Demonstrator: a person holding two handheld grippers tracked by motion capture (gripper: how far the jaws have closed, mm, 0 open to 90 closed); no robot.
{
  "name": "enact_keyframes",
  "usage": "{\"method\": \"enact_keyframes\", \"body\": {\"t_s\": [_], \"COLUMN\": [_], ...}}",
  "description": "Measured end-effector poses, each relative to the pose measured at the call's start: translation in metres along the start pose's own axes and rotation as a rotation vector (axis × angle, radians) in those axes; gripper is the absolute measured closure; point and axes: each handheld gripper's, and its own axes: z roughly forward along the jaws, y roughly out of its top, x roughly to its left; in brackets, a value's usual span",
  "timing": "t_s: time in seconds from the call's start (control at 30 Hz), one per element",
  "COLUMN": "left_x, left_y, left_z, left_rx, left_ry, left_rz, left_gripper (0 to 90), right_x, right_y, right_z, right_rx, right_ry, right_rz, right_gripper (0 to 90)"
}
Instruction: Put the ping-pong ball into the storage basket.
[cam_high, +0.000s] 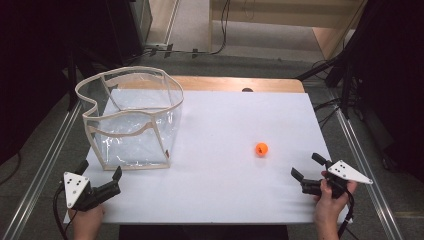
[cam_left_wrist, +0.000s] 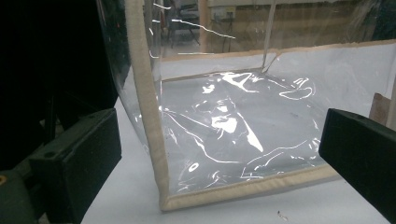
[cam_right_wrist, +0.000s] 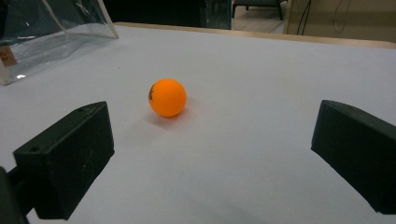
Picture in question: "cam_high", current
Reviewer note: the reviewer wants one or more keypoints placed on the person's left hand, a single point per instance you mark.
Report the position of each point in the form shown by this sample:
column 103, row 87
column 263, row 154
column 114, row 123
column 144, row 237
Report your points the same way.
column 87, row 218

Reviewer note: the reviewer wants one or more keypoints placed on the orange ball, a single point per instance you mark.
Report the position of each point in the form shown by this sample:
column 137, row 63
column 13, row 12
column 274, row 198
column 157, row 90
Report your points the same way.
column 261, row 149

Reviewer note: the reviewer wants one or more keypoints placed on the light wooden furniture frame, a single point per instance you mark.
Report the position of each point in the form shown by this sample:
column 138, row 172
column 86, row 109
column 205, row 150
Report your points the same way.
column 286, row 10

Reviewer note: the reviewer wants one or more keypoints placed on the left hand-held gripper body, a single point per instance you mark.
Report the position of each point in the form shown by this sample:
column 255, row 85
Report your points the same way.
column 77, row 188

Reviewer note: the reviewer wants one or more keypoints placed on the dark cabinet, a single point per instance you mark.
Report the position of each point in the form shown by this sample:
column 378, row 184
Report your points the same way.
column 128, row 26

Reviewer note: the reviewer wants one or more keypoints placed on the black tripod stand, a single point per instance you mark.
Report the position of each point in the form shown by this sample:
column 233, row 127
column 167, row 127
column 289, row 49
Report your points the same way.
column 345, row 76

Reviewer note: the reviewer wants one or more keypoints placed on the clear plastic bag beige trim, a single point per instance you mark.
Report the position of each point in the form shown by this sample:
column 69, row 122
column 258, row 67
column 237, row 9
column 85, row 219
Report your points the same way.
column 133, row 115

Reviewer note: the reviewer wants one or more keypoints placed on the aluminium rail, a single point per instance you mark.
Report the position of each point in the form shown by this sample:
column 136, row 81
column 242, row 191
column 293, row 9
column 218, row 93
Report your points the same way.
column 366, row 173
column 43, row 168

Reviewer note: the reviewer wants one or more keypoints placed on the person's dark clothing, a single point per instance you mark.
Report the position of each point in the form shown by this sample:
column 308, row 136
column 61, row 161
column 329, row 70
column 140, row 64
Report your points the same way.
column 203, row 232

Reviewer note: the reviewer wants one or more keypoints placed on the wooden table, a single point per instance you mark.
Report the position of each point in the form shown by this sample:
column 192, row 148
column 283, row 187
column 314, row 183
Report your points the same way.
column 233, row 84

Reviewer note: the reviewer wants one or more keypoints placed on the white table mat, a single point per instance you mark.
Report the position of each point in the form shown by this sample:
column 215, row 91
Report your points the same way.
column 220, row 173

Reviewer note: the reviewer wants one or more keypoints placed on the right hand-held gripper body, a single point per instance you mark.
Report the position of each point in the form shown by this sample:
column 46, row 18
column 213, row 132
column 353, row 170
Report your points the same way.
column 346, row 172

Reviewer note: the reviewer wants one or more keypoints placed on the person's right hand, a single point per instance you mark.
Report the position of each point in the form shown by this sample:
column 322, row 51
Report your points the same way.
column 330, row 208

